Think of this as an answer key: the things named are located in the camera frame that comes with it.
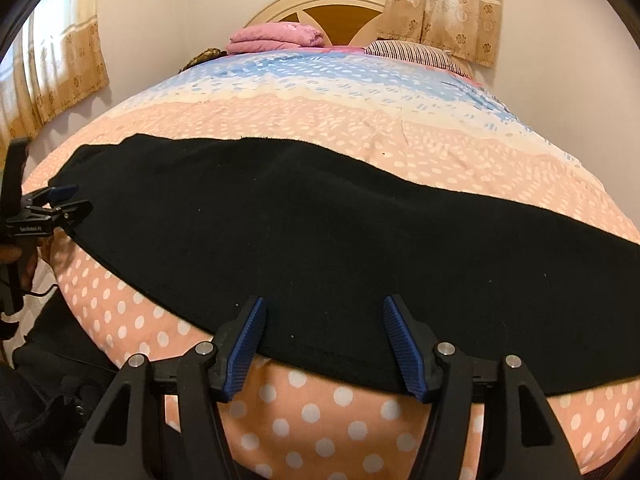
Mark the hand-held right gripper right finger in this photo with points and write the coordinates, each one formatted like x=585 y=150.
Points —
x=407 y=350

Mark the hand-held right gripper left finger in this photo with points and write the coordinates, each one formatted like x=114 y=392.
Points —
x=245 y=350

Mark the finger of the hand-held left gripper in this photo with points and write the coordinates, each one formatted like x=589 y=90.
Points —
x=62 y=192
x=70 y=210

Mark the black pants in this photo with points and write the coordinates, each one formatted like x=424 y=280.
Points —
x=325 y=240

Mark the person's left hand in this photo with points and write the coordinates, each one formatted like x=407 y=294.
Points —
x=29 y=262

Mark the beige floral curtain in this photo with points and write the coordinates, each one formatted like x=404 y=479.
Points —
x=450 y=15
x=65 y=60

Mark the brown patterned bag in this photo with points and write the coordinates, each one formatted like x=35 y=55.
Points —
x=205 y=56

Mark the polka dot bed sheet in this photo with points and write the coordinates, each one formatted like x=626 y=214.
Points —
x=375 y=125

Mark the pink folded blanket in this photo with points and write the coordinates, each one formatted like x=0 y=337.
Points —
x=275 y=37

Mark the striped pillow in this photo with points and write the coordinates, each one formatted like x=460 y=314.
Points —
x=410 y=51

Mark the cream wooden headboard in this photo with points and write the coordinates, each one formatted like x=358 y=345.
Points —
x=340 y=15

